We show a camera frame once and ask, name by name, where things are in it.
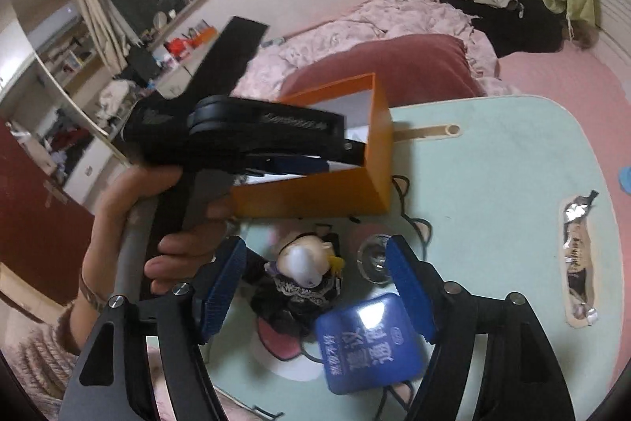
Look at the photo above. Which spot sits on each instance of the beige curtain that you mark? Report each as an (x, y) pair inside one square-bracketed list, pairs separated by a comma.
[(93, 6)]

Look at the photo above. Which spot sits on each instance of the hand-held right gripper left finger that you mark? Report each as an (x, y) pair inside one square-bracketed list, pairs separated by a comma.
[(224, 288)]

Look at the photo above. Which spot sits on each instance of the black lace cloth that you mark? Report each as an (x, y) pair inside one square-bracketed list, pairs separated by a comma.
[(296, 302)]

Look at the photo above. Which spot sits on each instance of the person's left hand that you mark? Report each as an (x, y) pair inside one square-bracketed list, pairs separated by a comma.
[(118, 189)]

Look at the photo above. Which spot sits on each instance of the pink floral blanket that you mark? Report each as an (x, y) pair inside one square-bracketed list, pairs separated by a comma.
[(384, 14)]

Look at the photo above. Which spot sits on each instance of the red package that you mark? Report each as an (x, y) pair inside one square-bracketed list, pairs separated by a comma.
[(176, 47)]

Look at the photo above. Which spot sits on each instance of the grey white fur pompom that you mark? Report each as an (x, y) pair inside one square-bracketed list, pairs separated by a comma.
[(301, 264)]

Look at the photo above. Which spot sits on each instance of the white air conditioner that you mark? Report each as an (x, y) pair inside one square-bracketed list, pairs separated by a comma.
[(52, 29)]

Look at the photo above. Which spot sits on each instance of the foil snack packet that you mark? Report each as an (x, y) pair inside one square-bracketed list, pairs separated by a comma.
[(577, 263)]

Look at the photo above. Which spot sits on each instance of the clear glass cup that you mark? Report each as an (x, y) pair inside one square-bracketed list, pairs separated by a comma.
[(374, 260)]

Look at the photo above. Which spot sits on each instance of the small doll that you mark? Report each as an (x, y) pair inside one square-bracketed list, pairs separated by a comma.
[(291, 248)]

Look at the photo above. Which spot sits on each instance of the cream plastic tube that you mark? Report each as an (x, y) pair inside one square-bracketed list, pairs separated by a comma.
[(429, 132)]

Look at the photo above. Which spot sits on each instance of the blue round object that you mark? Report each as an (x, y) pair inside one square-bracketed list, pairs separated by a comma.
[(626, 180)]

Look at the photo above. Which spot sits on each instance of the person's left forearm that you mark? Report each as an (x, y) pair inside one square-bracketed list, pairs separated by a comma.
[(44, 362)]

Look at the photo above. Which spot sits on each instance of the black monitor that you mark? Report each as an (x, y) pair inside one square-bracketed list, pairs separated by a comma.
[(142, 63)]

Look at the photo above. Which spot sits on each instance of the blue plastic item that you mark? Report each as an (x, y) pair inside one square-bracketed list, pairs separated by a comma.
[(365, 352)]

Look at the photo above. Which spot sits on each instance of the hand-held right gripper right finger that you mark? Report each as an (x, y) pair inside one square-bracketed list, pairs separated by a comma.
[(409, 288)]

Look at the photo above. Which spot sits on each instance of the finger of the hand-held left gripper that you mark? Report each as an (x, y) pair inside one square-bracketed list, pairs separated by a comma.
[(296, 165), (296, 125)]

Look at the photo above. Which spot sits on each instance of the dusty red pillow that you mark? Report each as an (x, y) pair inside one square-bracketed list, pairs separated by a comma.
[(394, 61)]

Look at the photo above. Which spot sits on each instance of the orange cardboard box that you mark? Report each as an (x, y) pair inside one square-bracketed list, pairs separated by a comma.
[(305, 194)]

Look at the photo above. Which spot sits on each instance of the pink bed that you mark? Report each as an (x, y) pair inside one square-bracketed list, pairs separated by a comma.
[(557, 80)]

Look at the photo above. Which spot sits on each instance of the small orange box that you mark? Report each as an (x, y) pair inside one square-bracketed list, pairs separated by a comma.
[(203, 37)]

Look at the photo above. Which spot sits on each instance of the round mirror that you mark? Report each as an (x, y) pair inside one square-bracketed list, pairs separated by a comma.
[(159, 20)]

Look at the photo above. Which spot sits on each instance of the white shelf desk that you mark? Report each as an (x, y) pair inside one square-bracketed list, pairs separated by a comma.
[(49, 75)]

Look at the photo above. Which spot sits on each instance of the white crumpled cloth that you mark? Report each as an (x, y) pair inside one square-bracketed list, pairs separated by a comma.
[(116, 100)]

